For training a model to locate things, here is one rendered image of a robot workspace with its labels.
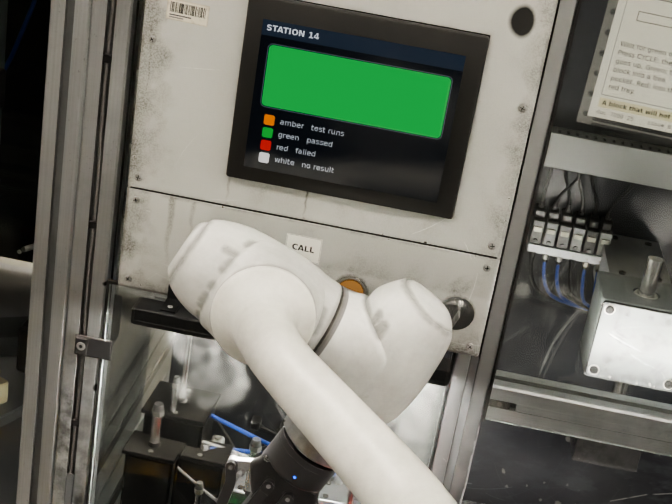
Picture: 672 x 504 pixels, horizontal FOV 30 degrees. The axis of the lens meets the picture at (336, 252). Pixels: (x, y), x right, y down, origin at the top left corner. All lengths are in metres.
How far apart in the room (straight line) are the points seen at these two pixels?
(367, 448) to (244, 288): 0.24
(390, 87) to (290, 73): 0.10
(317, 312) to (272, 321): 0.10
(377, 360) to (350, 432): 0.22
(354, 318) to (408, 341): 0.06
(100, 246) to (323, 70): 0.34
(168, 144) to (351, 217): 0.21
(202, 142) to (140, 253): 0.15
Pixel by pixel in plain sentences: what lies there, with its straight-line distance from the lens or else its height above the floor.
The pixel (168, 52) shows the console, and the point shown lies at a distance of 1.36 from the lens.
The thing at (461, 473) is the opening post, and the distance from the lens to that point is 1.51.
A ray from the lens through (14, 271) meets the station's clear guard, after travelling 1.53.
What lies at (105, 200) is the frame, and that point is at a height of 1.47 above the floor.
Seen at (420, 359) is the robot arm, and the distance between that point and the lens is 1.26.
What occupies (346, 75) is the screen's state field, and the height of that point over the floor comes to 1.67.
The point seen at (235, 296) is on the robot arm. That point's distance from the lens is 1.19.
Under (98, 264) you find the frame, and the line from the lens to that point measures 1.47.
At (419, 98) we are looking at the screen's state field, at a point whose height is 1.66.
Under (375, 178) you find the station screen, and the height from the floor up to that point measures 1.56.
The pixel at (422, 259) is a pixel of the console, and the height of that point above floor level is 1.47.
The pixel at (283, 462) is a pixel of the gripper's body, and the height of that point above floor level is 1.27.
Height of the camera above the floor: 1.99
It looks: 22 degrees down
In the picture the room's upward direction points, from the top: 10 degrees clockwise
